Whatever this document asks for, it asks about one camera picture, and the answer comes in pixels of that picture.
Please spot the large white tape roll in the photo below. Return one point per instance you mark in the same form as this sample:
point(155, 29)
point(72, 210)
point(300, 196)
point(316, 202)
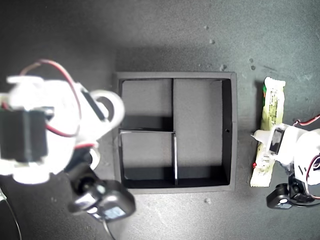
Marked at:
point(120, 107)

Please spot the black tray with wells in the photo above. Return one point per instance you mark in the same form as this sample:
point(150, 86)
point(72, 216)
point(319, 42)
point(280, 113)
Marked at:
point(197, 112)

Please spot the small white tape roll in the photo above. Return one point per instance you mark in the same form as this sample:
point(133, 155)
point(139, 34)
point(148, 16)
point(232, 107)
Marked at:
point(95, 157)

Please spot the snack bar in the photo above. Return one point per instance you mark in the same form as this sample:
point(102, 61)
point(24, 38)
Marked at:
point(273, 105)

